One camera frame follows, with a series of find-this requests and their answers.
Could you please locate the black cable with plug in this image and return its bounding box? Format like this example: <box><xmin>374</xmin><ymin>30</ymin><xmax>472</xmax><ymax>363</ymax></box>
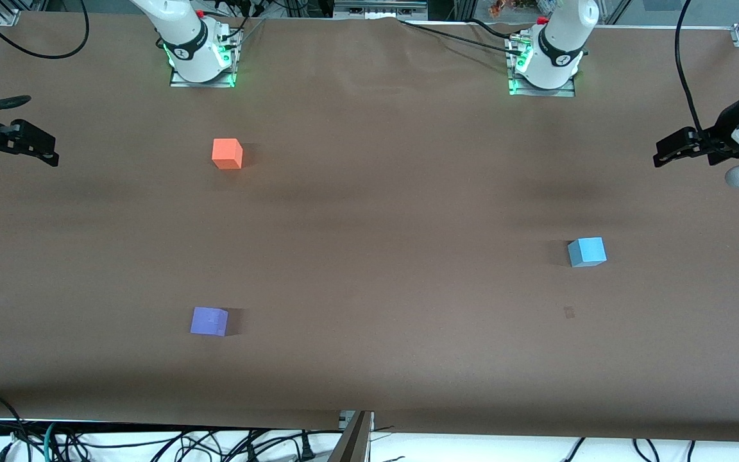
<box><xmin>241</xmin><ymin>429</ymin><xmax>344</xmax><ymax>460</ymax></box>

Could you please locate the blue foam block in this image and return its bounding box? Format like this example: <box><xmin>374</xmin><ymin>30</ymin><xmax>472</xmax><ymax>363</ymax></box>
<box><xmin>567</xmin><ymin>237</ymin><xmax>607</xmax><ymax>268</ymax></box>

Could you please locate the brown paper table cover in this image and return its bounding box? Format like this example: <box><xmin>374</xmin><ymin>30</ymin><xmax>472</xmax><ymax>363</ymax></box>
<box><xmin>0</xmin><ymin>12</ymin><xmax>739</xmax><ymax>443</ymax></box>

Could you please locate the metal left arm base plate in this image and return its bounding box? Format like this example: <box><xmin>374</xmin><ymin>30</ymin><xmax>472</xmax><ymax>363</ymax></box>
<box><xmin>505</xmin><ymin>35</ymin><xmax>577</xmax><ymax>98</ymax></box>

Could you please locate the long black right arm cable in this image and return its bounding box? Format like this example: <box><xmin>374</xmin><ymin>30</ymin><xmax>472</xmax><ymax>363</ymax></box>
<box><xmin>0</xmin><ymin>0</ymin><xmax>91</xmax><ymax>61</ymax></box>

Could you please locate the black base cable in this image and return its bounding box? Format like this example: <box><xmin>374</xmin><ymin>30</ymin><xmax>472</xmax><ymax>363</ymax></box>
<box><xmin>469</xmin><ymin>18</ymin><xmax>519</xmax><ymax>38</ymax></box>
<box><xmin>398</xmin><ymin>19</ymin><xmax>516</xmax><ymax>53</ymax></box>

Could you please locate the long black left arm cable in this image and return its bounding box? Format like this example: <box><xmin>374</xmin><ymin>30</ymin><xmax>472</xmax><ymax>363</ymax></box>
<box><xmin>674</xmin><ymin>0</ymin><xmax>707</xmax><ymax>135</ymax></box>

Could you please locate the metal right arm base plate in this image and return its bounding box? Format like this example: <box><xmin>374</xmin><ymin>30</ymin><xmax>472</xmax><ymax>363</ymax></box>
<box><xmin>169</xmin><ymin>26</ymin><xmax>242</xmax><ymax>89</ymax></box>

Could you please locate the orange foam block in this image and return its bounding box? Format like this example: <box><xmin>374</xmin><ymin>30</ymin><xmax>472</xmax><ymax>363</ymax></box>
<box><xmin>212</xmin><ymin>138</ymin><xmax>244</xmax><ymax>170</ymax></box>

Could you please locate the purple foam block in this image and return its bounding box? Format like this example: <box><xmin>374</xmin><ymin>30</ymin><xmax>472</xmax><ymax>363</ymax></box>
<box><xmin>190</xmin><ymin>307</ymin><xmax>229</xmax><ymax>337</ymax></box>

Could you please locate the long black arm cable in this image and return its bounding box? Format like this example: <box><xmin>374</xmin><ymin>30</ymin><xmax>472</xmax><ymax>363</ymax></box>
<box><xmin>0</xmin><ymin>0</ymin><xmax>91</xmax><ymax>61</ymax></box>
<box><xmin>674</xmin><ymin>0</ymin><xmax>707</xmax><ymax>135</ymax></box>

